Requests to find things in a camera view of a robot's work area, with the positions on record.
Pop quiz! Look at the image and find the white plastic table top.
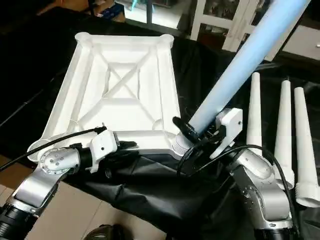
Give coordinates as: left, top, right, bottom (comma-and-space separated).
27, 32, 195, 162

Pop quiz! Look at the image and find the white plastic table leg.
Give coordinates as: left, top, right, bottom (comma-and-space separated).
245, 72, 264, 157
272, 79, 296, 190
171, 0, 312, 152
293, 86, 320, 209

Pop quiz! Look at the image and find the black mat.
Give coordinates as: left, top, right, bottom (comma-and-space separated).
0, 7, 320, 240

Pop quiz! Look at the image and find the grey left robot foot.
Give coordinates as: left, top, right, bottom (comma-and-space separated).
84, 224, 128, 240

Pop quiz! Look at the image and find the flat brown cardboard sheet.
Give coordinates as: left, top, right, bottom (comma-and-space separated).
0, 154, 36, 191

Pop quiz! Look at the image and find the white glass door cabinet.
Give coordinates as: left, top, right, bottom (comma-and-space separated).
189, 0, 286, 53

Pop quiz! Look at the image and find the white drawer unit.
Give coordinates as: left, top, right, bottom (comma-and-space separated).
287, 24, 320, 62

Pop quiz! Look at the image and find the blue box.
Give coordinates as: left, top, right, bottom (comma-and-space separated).
97, 2, 126, 21

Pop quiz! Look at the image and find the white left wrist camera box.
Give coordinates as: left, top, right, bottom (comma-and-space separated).
89, 130, 121, 174

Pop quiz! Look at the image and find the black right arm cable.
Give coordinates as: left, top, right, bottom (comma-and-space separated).
176, 132, 299, 236

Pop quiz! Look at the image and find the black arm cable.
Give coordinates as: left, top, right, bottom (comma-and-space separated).
0, 126, 108, 172
176, 132, 299, 236

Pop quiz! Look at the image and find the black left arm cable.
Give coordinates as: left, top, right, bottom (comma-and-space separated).
0, 126, 108, 172

